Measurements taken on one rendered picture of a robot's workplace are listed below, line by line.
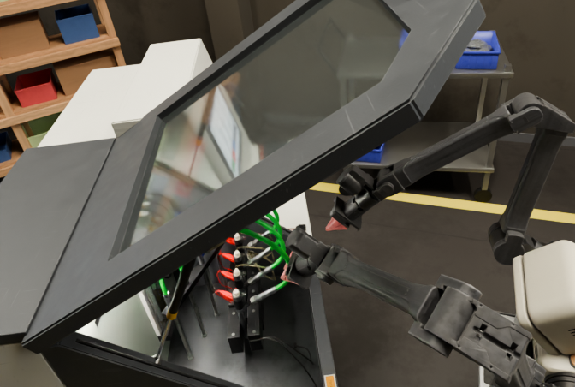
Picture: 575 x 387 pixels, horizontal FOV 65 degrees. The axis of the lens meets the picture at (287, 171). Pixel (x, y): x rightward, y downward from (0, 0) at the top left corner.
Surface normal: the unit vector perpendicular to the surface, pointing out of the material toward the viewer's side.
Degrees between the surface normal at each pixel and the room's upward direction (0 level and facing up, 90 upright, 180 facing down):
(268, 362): 0
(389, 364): 0
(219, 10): 90
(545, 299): 42
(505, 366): 35
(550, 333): 90
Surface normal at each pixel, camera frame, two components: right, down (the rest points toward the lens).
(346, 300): -0.10, -0.81
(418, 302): -0.75, -0.58
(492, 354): -0.15, -0.33
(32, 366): 0.07, 0.57
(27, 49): 0.47, 0.47
